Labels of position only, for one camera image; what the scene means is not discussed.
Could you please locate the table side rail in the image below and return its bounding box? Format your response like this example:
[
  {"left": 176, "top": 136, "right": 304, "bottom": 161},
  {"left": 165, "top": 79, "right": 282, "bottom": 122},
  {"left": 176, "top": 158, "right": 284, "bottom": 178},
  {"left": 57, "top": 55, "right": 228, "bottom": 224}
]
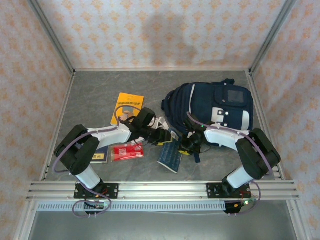
[
  {"left": 39, "top": 71, "right": 76, "bottom": 182},
  {"left": 246, "top": 69, "right": 286, "bottom": 181}
]

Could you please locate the aluminium frame post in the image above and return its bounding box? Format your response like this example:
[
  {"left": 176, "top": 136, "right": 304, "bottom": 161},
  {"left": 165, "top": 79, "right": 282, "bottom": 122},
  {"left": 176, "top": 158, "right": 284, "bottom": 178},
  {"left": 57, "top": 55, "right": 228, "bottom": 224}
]
[
  {"left": 249, "top": 0, "right": 298, "bottom": 75},
  {"left": 27, "top": 0, "right": 76, "bottom": 76}
]

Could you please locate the left table side rail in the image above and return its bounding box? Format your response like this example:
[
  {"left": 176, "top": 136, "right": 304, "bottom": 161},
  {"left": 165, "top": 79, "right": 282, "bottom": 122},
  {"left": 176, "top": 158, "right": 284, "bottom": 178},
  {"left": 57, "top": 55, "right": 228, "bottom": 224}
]
[{"left": 39, "top": 71, "right": 76, "bottom": 182}]

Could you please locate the white slotted cable duct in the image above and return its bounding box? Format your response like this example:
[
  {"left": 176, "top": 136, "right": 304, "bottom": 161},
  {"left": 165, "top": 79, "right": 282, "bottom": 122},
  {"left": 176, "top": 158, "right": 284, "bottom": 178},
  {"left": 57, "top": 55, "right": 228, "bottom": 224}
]
[{"left": 36, "top": 201, "right": 227, "bottom": 213}]

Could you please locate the red packet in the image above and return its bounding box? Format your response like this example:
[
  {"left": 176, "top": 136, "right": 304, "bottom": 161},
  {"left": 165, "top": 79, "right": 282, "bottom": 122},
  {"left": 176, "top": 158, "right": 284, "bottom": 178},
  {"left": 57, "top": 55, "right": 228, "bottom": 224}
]
[{"left": 110, "top": 142, "right": 145, "bottom": 163}]

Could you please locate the right aluminium frame post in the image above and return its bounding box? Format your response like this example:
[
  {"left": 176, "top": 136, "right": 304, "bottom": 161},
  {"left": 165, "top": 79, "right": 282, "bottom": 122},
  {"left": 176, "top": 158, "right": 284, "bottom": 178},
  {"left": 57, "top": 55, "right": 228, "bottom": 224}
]
[{"left": 249, "top": 0, "right": 298, "bottom": 75}]

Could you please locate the left aluminium frame post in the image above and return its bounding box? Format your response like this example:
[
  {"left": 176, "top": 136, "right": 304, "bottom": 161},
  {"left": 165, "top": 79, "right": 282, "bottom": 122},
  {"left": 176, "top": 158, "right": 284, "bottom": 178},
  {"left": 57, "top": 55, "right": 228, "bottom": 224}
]
[{"left": 27, "top": 0, "right": 76, "bottom": 76}]

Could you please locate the blue notebook with QR codes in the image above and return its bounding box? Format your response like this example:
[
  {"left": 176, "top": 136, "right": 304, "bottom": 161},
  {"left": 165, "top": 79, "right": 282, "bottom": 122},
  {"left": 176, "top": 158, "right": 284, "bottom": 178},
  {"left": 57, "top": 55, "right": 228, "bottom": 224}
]
[{"left": 156, "top": 127, "right": 185, "bottom": 174}]

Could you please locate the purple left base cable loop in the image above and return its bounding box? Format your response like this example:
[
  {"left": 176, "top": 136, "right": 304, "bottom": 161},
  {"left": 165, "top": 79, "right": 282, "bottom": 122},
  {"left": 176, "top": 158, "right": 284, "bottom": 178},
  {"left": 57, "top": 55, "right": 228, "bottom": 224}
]
[{"left": 72, "top": 191, "right": 114, "bottom": 218}]

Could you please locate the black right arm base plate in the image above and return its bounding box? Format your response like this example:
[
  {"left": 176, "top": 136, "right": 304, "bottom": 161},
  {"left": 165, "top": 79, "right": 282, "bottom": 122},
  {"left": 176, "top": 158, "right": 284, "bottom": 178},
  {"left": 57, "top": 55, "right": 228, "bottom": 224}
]
[{"left": 206, "top": 182, "right": 252, "bottom": 200}]

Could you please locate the navy book with yellow label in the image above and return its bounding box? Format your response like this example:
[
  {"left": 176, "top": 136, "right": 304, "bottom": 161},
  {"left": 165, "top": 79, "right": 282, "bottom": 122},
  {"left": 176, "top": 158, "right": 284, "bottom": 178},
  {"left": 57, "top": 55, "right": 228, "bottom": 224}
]
[{"left": 91, "top": 146, "right": 110, "bottom": 165}]

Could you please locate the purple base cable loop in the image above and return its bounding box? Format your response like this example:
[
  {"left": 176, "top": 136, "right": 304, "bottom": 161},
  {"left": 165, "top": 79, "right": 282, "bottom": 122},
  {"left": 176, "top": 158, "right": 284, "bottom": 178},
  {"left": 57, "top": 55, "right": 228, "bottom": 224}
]
[
  {"left": 72, "top": 191, "right": 114, "bottom": 218},
  {"left": 224, "top": 181, "right": 263, "bottom": 216}
]

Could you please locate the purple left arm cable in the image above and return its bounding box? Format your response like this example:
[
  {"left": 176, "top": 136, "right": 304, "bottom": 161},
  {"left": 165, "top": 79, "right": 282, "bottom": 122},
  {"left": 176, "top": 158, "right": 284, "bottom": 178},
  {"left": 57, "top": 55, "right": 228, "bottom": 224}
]
[{"left": 53, "top": 104, "right": 143, "bottom": 175}]

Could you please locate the orange book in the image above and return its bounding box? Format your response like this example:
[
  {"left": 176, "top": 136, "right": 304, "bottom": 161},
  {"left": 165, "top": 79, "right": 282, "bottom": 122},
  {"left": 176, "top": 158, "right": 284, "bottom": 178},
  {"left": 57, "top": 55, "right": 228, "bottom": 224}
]
[{"left": 110, "top": 92, "right": 145, "bottom": 127}]

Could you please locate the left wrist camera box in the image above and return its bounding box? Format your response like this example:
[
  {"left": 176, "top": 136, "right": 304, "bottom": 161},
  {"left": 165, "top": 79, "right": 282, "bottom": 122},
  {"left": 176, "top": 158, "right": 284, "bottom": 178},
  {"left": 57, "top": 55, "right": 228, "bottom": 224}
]
[{"left": 151, "top": 116, "right": 171, "bottom": 131}]

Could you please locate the aluminium mounting rail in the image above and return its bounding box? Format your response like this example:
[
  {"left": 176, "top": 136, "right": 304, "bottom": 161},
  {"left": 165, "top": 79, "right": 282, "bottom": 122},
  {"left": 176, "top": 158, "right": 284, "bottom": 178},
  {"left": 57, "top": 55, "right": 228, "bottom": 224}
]
[{"left": 26, "top": 180, "right": 301, "bottom": 201}]

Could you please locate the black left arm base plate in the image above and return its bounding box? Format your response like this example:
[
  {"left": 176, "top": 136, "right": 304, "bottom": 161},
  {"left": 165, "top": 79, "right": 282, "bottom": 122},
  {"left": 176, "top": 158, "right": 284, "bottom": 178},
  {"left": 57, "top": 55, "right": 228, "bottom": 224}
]
[{"left": 74, "top": 183, "right": 120, "bottom": 200}]

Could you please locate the right table side rail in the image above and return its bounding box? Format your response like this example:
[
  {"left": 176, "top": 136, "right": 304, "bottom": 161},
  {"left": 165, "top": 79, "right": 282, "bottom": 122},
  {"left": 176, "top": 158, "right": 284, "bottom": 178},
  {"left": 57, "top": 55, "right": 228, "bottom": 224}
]
[{"left": 246, "top": 69, "right": 286, "bottom": 181}]

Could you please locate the navy blue backpack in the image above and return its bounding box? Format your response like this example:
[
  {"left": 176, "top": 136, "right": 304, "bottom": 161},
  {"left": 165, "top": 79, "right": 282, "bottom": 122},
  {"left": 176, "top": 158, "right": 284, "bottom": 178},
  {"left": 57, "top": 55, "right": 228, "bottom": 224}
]
[{"left": 160, "top": 78, "right": 255, "bottom": 165}]

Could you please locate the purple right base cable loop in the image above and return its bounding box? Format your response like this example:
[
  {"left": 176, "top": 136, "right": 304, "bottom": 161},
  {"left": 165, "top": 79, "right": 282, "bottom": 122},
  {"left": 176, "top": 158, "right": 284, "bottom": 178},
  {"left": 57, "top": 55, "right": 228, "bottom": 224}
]
[{"left": 224, "top": 181, "right": 263, "bottom": 216}]

